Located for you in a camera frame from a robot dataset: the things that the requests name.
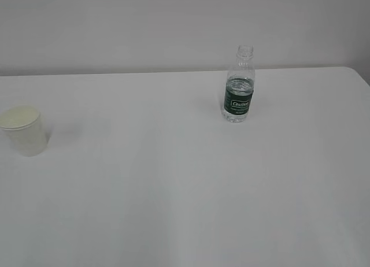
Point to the white paper cup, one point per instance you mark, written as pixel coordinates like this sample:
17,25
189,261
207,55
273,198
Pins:
23,126

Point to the clear water bottle green label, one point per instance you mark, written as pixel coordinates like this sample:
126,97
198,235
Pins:
239,86

